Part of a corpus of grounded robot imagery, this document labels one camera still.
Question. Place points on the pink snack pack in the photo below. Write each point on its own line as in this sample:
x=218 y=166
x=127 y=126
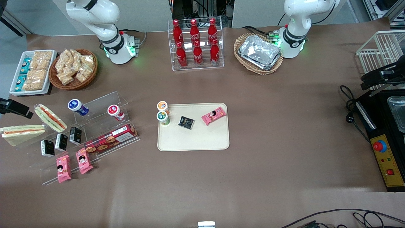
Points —
x=214 y=116
x=63 y=168
x=84 y=161

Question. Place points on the light wicker foil-tray basket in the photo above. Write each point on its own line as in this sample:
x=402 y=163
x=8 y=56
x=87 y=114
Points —
x=256 y=71

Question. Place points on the clear bag of beige snacks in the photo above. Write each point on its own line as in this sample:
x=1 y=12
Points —
x=85 y=68
x=65 y=77
x=71 y=58

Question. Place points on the triangle sandwich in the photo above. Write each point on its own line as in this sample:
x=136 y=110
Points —
x=22 y=134
x=50 y=118

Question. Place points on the flat pack of beige crackers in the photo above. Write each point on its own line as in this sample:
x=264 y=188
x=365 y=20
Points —
x=41 y=60
x=34 y=79

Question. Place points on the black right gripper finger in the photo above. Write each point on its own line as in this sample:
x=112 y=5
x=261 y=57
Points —
x=14 y=107

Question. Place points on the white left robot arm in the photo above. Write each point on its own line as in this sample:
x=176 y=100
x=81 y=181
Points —
x=297 y=15

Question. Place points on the black snack packet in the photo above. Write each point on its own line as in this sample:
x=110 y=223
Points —
x=186 y=122

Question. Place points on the small black carton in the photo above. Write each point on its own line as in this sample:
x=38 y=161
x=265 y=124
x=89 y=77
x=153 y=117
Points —
x=61 y=142
x=75 y=135
x=47 y=148

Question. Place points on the stack of foil trays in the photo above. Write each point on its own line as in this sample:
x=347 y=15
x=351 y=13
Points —
x=259 y=52

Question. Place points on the clear acrylic tiered stand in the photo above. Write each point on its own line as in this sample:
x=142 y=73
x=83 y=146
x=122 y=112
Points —
x=104 y=101

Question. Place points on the blue lid cup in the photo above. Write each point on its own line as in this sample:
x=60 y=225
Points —
x=76 y=106

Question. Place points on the black equipment rack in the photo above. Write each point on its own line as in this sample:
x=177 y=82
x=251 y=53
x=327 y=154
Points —
x=202 y=8

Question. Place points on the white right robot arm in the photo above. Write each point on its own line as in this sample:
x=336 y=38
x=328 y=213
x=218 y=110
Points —
x=95 y=15

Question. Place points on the red cookie box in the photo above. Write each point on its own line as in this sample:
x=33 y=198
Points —
x=110 y=139

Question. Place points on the red cola bottle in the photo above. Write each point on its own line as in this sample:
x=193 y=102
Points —
x=177 y=33
x=181 y=57
x=198 y=56
x=212 y=31
x=215 y=54
x=194 y=33

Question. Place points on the orange lid cup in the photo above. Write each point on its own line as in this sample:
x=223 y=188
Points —
x=162 y=106

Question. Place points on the small white box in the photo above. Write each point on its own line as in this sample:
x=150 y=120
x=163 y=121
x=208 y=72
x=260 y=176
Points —
x=206 y=224

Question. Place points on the red emergency stop button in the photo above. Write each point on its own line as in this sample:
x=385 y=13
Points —
x=379 y=146

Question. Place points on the small blue snack pack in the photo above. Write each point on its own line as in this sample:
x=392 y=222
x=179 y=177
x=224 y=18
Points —
x=20 y=83
x=25 y=66

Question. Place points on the green lid cup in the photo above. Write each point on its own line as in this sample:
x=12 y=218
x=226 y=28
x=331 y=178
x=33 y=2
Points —
x=162 y=117

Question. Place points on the brown wicker snack basket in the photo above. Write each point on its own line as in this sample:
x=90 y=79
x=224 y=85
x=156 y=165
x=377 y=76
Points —
x=76 y=85

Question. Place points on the red lid cup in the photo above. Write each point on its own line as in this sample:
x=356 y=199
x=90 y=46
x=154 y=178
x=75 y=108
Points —
x=114 y=111

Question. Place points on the white rectangular snack tray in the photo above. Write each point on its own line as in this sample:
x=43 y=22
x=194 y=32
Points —
x=15 y=71

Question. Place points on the black machine with yellow panel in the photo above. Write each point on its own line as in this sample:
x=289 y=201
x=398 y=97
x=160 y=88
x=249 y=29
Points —
x=387 y=167

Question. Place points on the clear acrylic bottle rack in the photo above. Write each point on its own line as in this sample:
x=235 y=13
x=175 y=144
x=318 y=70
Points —
x=196 y=68

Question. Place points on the beige plastic serving tray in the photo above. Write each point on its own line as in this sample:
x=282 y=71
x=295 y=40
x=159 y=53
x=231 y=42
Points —
x=196 y=139

